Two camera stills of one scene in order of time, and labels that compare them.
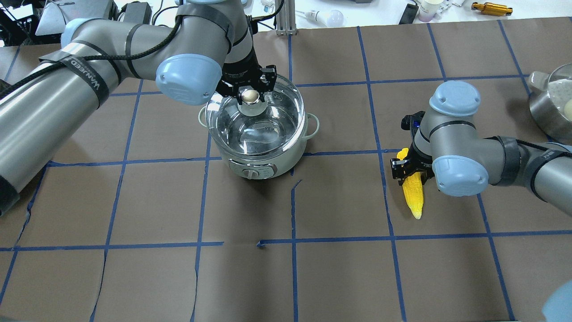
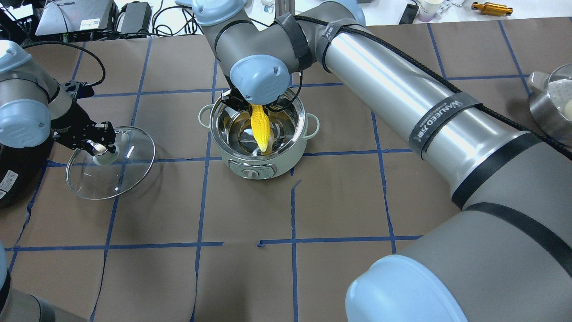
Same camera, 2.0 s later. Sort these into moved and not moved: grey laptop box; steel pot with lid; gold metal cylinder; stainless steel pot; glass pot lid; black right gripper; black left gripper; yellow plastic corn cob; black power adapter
Moved: yellow plastic corn cob; black left gripper; glass pot lid; black right gripper
Not moved: grey laptop box; steel pot with lid; black power adapter; stainless steel pot; gold metal cylinder
